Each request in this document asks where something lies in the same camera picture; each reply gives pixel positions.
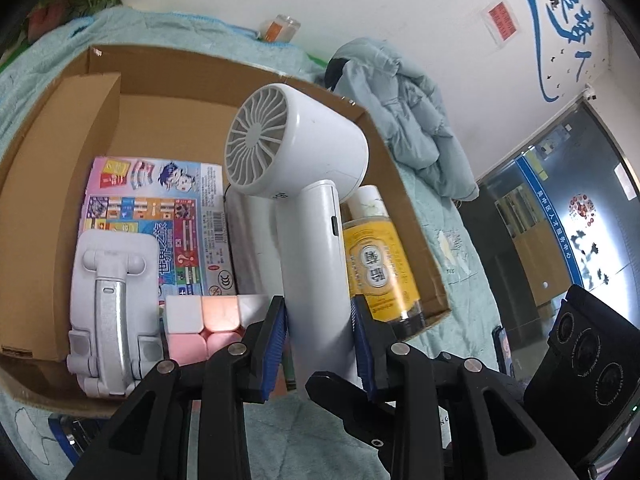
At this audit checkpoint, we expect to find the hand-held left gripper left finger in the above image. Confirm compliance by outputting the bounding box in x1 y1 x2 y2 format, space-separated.
65 296 290 480

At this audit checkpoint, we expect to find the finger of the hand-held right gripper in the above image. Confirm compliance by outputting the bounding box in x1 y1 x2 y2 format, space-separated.
305 371 398 458

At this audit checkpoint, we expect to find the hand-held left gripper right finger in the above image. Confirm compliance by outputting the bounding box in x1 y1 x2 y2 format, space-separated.
351 296 576 480

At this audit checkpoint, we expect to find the pastel puzzle cube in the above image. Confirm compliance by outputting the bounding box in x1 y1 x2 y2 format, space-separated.
162 292 273 366

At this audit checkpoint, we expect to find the yellow jar with black lid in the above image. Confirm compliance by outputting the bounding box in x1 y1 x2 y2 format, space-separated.
341 217 428 338

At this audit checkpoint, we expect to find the silver tin canister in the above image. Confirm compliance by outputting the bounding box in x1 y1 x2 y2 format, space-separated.
224 187 286 296

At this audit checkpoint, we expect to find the white hair dryer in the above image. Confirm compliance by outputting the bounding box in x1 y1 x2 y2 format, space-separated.
224 82 371 393

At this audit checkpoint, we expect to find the white phone stand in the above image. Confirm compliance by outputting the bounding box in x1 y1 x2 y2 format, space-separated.
66 230 166 400

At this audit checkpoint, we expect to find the colourful board game box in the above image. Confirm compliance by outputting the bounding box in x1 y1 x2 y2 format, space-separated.
77 156 236 301

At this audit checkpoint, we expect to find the brown cardboard box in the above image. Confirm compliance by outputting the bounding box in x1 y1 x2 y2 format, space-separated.
0 45 451 418

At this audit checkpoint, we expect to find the dark smartphone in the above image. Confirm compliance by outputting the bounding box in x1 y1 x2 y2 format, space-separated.
491 324 518 376

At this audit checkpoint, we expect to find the teal bedspread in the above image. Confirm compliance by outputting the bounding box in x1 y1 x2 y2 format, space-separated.
0 7 506 480

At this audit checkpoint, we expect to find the glass door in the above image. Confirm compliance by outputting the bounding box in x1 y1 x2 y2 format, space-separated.
457 95 640 361

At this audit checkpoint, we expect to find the light blue down jacket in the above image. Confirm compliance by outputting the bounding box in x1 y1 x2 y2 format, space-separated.
324 37 480 203

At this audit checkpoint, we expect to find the small glass jar orange label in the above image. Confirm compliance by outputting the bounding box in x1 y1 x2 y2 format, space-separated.
257 14 302 43

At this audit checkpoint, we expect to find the red wall notice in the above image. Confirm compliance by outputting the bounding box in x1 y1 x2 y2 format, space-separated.
482 2 522 43

